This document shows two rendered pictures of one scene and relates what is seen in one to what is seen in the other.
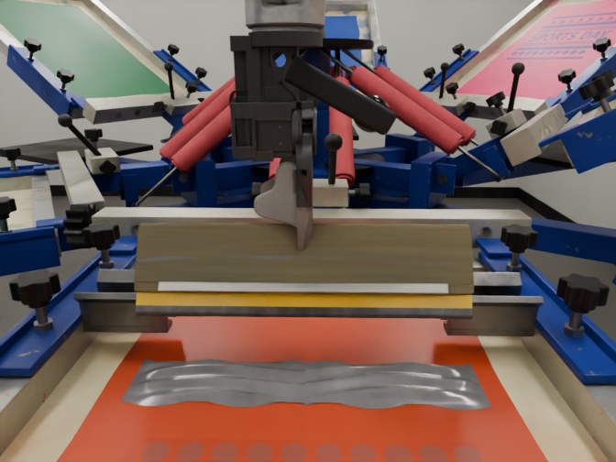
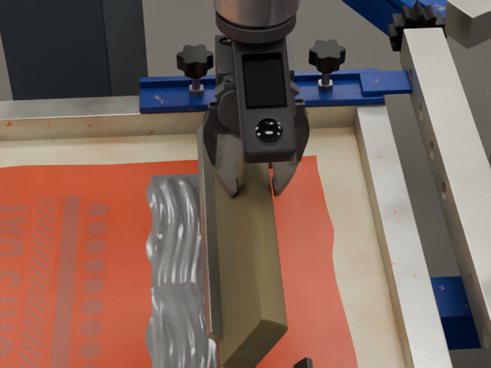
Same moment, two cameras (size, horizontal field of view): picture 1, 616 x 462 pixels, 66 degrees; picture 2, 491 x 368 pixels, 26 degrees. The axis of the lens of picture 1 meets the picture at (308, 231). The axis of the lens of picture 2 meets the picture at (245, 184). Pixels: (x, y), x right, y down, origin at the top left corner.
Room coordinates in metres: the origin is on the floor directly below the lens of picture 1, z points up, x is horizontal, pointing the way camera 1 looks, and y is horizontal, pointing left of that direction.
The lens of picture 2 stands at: (0.42, -0.76, 1.82)
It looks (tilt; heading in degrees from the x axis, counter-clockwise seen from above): 43 degrees down; 85
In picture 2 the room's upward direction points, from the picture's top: straight up
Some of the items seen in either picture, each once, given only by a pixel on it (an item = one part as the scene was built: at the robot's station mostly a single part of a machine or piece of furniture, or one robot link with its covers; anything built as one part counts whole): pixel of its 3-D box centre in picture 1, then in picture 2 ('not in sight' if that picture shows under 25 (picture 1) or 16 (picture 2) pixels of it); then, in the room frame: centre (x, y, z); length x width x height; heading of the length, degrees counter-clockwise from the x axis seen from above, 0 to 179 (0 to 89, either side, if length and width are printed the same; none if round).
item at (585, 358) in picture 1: (535, 316); not in sight; (0.51, -0.28, 0.98); 0.30 x 0.05 x 0.07; 179
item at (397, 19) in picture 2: (92, 225); (418, 37); (0.73, 0.35, 1.02); 0.07 x 0.06 x 0.07; 179
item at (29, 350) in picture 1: (82, 313); (260, 106); (0.52, 0.28, 0.98); 0.30 x 0.05 x 0.07; 179
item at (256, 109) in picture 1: (279, 98); (254, 58); (0.49, 0.03, 1.23); 0.09 x 0.08 x 0.12; 89
